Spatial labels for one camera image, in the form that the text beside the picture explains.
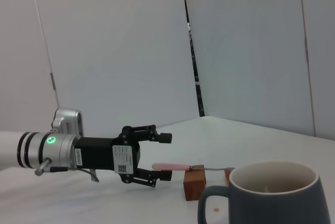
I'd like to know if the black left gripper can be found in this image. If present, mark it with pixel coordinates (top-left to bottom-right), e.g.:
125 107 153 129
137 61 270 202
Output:
74 124 173 188

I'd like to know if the pink handled metal spoon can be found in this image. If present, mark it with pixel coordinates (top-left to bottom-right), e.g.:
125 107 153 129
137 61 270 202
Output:
152 163 236 172

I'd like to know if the grey ceramic cup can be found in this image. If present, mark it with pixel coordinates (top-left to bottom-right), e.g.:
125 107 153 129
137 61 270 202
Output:
197 160 332 224

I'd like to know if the brown wooden spoon rest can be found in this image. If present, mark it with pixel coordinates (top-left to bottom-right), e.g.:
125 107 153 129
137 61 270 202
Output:
183 164 207 201

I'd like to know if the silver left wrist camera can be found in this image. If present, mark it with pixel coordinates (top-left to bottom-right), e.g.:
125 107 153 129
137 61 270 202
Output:
53 107 84 138

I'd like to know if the left arm plug cable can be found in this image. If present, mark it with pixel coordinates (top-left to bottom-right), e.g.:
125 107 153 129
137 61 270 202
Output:
35 158 100 183

